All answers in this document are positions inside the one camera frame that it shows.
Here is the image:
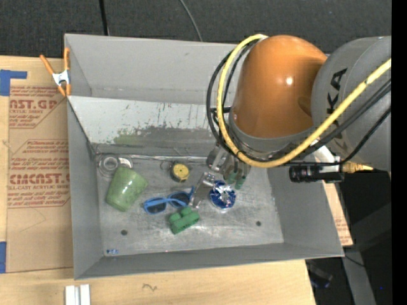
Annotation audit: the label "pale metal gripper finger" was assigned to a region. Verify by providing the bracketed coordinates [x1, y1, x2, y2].
[194, 173, 218, 210]
[190, 171, 211, 205]

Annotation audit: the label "blue and silver foil cup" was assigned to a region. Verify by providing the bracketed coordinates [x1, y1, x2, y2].
[207, 179, 237, 214]

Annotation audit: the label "yellow and black tape measure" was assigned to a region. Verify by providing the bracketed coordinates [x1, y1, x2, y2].
[168, 161, 192, 184]

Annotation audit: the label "green toy block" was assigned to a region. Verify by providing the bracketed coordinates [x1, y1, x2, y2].
[168, 205, 201, 236]

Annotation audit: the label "blue sunglasses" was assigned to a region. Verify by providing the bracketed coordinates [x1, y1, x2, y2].
[141, 187, 196, 215]

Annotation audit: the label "green cup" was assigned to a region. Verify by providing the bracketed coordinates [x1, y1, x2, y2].
[105, 166, 149, 213]

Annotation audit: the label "grey metal bin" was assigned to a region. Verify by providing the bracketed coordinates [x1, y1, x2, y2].
[63, 32, 346, 281]

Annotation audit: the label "brown cardboard board red print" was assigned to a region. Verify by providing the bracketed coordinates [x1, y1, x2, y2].
[0, 55, 354, 275]

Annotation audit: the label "black cylinder on white bracket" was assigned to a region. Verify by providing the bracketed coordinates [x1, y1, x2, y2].
[288, 144, 346, 184]

